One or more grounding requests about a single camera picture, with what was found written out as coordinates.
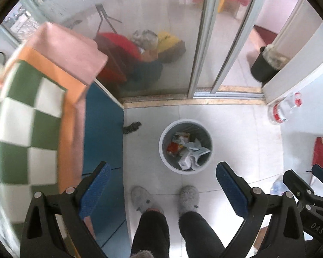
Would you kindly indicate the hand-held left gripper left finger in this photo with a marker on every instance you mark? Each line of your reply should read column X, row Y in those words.
column 94, row 193

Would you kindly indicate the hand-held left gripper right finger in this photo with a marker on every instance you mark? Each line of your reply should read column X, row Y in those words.
column 231, row 193

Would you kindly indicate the white tissue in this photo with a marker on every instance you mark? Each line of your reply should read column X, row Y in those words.
column 196, row 147

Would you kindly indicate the grey trash bin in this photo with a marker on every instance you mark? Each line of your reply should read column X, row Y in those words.
column 167, row 161

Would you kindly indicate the red white snack packet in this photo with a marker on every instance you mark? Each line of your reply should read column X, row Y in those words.
column 173, row 146

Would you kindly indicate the clear plastic bottle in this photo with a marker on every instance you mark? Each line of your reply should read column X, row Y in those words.
column 277, row 186

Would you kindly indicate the person's right grey slipper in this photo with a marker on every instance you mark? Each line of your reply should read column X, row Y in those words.
column 189, row 199

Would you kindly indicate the person's grey slipper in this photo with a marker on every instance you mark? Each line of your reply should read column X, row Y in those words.
column 142, row 199
column 189, row 199

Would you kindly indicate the person's left grey slipper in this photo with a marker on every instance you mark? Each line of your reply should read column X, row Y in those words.
column 142, row 199

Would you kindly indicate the person's right leg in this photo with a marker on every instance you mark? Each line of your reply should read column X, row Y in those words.
column 199, row 236

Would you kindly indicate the person's leg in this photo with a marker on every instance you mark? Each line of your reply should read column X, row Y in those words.
column 150, row 233
column 199, row 236

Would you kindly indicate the blue table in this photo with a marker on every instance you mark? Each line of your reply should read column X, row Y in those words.
column 102, row 129

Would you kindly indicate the person's left leg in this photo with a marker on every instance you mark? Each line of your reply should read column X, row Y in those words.
column 150, row 233

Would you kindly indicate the plastic bottle red label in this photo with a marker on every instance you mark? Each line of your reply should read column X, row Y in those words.
column 282, row 110

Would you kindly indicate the dark fuzzy clump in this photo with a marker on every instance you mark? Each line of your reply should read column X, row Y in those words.
column 130, row 127

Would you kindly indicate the white door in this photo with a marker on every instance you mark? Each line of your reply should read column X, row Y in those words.
column 306, row 86

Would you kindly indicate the green white checkered tablecloth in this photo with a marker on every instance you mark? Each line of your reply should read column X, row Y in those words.
column 37, row 107

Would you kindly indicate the stone door threshold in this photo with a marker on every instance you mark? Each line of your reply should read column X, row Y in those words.
column 231, row 88

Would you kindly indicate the black bin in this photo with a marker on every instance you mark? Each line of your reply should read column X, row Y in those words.
column 263, row 67

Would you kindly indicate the dark teal bag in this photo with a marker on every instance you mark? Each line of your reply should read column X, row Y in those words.
column 148, row 72

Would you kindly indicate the red bag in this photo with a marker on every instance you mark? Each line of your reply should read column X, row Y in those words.
column 115, row 48

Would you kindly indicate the dark red mat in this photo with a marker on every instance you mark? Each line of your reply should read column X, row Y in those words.
column 265, row 35

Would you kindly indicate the brown bag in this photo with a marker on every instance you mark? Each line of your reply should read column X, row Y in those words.
column 175, row 55

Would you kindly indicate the grey plastic bag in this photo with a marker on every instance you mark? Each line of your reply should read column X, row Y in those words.
column 145, row 39

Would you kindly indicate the yellow bag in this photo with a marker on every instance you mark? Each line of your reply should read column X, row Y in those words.
column 168, row 41

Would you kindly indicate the frosted glass sliding door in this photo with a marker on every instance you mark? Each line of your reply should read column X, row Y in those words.
column 161, row 10

